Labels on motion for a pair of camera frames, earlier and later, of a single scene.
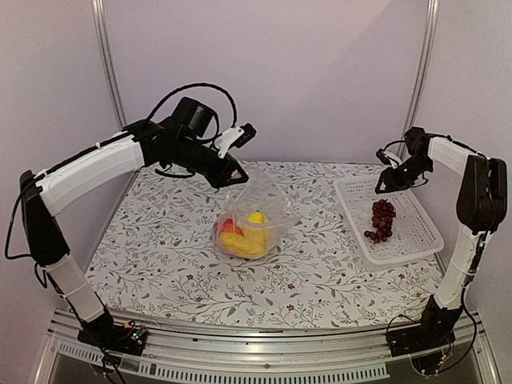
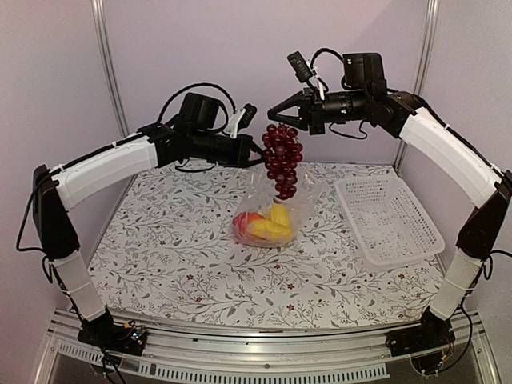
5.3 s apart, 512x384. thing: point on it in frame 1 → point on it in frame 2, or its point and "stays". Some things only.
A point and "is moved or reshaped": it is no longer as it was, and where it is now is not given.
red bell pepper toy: [228, 226] → [240, 222]
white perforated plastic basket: [414, 235] stays
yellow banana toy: [254, 242] → [270, 230]
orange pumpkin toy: [229, 228] → [255, 216]
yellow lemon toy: [257, 222] → [279, 214]
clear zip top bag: [258, 214] is moved or reshaped
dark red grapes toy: [383, 213] → [282, 154]
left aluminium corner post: [100, 11] stays
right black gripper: [393, 181] → [316, 125]
